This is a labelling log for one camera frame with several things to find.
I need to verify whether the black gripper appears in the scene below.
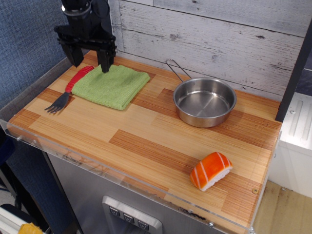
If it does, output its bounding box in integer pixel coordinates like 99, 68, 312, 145
54, 7, 117, 73

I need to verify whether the green cloth napkin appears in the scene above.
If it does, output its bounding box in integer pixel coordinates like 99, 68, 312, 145
72, 65, 150, 111

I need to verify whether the red-handled metal fork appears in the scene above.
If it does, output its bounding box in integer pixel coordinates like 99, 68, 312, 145
44, 66, 94, 114

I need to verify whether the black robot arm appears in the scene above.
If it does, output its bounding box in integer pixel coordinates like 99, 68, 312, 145
54, 0, 117, 73

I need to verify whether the clear acrylic front guard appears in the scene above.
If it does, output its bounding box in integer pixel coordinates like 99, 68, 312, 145
0, 121, 252, 234

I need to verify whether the stainless steel pan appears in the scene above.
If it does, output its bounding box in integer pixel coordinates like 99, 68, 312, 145
165, 59, 237, 128

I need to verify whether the stainless steel cabinet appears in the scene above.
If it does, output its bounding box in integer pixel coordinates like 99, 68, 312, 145
46, 152, 234, 234

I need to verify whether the silver dispenser button panel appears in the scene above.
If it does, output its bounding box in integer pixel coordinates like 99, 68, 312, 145
102, 195, 163, 234

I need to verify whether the salmon nigiri sushi toy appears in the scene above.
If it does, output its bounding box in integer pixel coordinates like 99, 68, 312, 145
190, 152, 233, 192

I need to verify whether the yellow and black object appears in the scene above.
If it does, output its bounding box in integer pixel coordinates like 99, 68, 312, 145
0, 223, 43, 234

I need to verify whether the white appliance at right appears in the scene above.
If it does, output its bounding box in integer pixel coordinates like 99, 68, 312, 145
268, 93, 312, 197

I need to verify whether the black left frame post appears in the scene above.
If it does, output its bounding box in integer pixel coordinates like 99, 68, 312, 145
97, 0, 116, 64

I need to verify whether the black frame post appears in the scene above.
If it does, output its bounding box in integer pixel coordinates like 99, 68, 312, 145
275, 28, 312, 122
97, 0, 116, 64

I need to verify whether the black right frame post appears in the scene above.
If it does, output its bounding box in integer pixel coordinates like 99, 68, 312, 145
275, 28, 312, 122

